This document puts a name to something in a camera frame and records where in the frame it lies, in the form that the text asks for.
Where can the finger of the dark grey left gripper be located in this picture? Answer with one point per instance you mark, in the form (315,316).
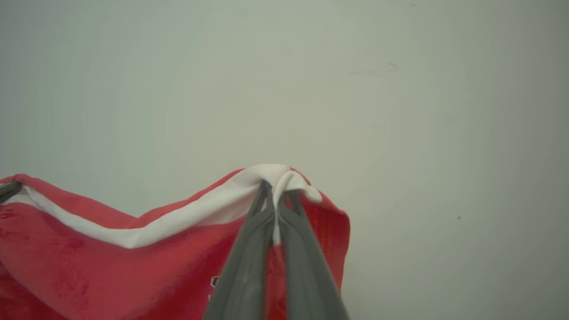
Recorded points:
(9,190)

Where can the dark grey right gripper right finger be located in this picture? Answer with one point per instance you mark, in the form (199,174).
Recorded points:
(306,284)

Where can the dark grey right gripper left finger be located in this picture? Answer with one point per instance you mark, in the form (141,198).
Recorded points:
(244,275)

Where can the red white t-shirt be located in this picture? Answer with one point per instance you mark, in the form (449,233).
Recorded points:
(111,271)

